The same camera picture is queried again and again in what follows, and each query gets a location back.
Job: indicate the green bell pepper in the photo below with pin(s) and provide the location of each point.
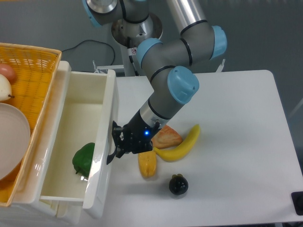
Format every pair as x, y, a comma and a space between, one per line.
83, 158

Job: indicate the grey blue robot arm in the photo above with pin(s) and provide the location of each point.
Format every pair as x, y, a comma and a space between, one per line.
165, 65

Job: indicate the dark purple mangosteen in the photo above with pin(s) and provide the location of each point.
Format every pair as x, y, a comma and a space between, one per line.
178, 184

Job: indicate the red apple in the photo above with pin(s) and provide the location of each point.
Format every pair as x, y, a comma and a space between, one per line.
8, 72

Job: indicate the black object at table edge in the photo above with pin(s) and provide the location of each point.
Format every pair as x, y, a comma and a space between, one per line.
297, 198

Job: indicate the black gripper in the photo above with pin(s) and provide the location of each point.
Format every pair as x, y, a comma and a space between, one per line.
134, 137

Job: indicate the brown pastry bread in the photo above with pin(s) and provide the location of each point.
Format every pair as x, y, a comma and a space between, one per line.
167, 137

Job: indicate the yellow banana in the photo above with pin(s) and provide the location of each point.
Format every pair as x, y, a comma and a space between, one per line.
179, 152

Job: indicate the yellow bell pepper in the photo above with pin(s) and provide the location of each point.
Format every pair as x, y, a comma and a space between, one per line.
147, 162

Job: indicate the white pear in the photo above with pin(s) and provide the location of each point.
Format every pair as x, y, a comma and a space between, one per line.
5, 89

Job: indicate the beige plate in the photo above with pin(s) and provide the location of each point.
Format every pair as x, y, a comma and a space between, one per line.
14, 138

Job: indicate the orange woven basket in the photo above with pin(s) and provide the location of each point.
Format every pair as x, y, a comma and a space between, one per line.
35, 68

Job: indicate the white drawer cabinet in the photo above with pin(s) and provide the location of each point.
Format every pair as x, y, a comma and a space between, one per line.
26, 209

